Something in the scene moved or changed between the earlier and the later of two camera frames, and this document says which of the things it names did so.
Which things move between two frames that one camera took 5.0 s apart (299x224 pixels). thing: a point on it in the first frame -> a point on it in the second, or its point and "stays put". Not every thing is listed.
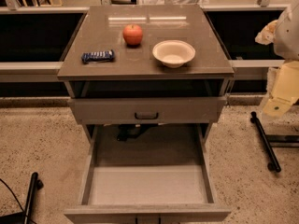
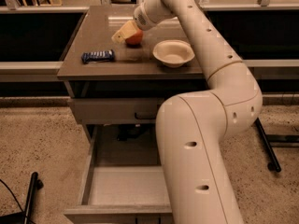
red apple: [133, 35] stays put
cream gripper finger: [284, 80] -> [127, 30]
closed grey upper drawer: [148, 110] stays put
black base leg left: [35, 185] stays put
